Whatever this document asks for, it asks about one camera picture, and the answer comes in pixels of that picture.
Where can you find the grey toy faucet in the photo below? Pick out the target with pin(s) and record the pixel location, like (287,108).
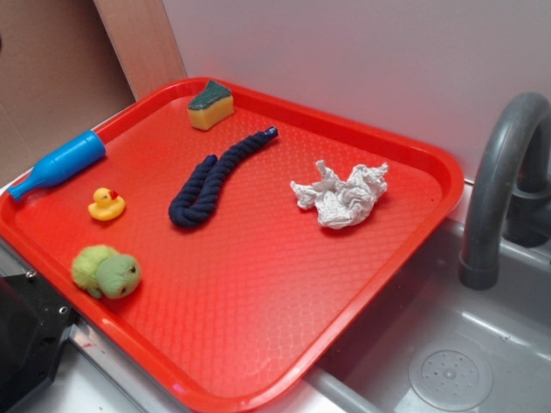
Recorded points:
(511,193)

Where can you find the yellow green sponge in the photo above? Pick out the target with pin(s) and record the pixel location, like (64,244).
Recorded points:
(214,104)

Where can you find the grey toy sink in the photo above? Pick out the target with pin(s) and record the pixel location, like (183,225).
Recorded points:
(426,343)

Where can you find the yellow rubber duck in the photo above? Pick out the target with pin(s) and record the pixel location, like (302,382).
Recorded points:
(106,205)

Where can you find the green plush turtle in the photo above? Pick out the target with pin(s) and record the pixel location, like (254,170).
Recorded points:
(101,271)

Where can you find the red plastic tray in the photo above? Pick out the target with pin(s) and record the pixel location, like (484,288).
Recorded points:
(241,291)

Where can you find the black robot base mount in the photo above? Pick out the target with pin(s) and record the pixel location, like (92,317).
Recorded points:
(35,324)

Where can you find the crumpled white paper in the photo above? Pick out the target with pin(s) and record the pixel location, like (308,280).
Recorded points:
(342,203)

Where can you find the blue toy bottle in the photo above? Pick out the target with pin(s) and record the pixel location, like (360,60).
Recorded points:
(62,164)

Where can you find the wooden board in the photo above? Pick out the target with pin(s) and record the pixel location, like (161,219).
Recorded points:
(144,43)

